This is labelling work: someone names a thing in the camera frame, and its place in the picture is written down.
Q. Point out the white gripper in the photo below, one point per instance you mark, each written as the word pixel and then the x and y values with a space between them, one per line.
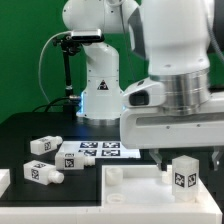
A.
pixel 148 128

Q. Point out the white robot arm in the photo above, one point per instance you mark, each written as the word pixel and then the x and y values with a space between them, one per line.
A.
pixel 171 108

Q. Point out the white corner fence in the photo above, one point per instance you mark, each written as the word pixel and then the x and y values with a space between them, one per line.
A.
pixel 203 211

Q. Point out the white sheet with tags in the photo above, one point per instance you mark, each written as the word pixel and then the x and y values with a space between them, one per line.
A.
pixel 99 149

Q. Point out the white block left edge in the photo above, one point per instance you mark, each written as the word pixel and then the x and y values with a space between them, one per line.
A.
pixel 4 180

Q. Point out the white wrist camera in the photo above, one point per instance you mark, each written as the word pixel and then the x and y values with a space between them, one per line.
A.
pixel 144 93

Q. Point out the black camera stand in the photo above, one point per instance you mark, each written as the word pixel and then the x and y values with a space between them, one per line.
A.
pixel 69 48

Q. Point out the grey camera on stand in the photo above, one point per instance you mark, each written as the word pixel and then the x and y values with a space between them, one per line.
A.
pixel 87 36

